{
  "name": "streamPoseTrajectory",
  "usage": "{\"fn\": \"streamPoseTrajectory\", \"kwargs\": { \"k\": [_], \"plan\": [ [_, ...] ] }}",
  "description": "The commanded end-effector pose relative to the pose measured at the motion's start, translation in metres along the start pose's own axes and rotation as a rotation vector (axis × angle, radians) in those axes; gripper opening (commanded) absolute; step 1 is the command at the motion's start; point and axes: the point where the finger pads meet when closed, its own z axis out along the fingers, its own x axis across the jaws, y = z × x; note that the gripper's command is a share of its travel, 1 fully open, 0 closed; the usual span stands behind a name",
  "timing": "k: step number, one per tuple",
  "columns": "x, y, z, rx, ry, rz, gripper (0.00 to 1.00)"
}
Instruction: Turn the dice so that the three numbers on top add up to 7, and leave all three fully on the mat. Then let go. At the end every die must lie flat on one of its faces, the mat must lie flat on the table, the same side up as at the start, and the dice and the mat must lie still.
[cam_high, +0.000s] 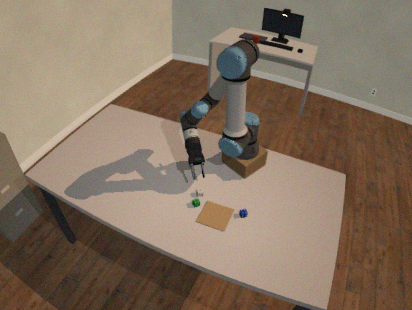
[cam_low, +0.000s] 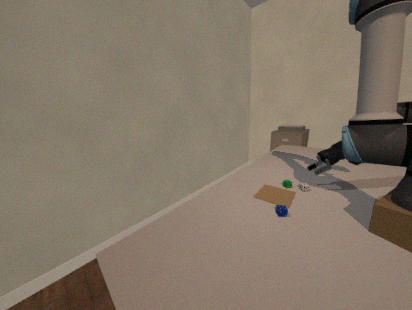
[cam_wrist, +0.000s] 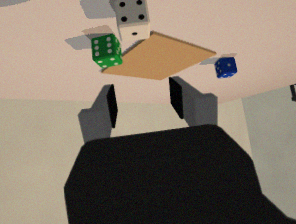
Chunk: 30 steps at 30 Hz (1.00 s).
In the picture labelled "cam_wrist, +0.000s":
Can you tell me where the blue die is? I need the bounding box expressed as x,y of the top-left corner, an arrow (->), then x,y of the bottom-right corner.
214,57 -> 238,78

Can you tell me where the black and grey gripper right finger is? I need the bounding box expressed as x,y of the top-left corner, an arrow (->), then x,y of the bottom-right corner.
169,76 -> 218,127

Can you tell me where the beige die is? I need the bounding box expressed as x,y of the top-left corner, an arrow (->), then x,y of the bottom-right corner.
114,0 -> 150,42

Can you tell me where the tan square mat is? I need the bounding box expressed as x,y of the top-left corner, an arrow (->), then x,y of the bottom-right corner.
101,31 -> 217,80

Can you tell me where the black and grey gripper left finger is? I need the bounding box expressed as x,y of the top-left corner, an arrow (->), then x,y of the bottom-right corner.
78,84 -> 118,144

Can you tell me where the green die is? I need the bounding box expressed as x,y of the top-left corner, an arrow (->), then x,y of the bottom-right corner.
91,34 -> 123,68

